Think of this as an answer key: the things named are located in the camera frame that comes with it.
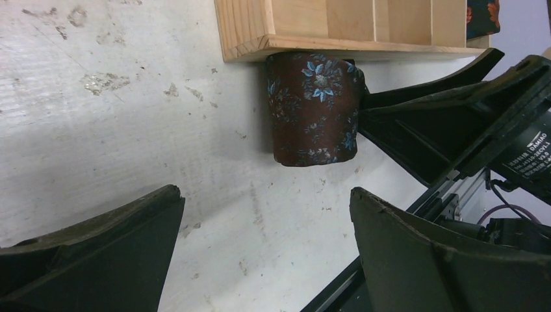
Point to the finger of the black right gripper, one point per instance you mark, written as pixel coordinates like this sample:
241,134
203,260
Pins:
472,73
455,133

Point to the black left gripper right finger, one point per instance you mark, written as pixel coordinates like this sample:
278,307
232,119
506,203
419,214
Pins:
487,277

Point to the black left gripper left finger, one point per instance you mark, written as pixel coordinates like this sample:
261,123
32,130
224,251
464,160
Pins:
116,261

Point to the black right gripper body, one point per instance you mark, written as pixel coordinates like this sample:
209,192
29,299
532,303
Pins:
526,162

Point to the brown blue floral tie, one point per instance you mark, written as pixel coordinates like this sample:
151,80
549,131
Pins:
314,102

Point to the wooden compartment organizer box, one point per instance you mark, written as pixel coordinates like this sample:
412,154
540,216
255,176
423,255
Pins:
360,30

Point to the black orange floral rolled tie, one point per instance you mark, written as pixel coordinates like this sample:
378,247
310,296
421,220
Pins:
482,18

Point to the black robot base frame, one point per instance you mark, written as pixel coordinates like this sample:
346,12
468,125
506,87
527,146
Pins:
397,268

